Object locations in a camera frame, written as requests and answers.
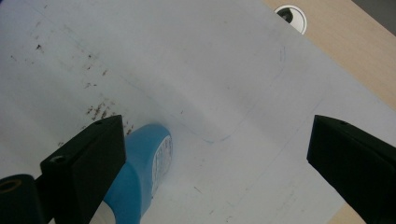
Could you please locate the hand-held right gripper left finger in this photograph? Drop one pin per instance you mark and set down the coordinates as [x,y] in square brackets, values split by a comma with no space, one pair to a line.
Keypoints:
[90,165]

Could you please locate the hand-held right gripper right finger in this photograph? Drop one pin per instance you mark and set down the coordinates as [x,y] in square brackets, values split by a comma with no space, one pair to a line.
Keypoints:
[358,161]

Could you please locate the blue bottle with white label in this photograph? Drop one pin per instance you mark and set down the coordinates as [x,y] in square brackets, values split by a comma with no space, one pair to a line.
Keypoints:
[137,174]

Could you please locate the white paper sheet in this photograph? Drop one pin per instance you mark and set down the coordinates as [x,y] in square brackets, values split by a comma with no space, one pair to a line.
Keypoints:
[218,77]

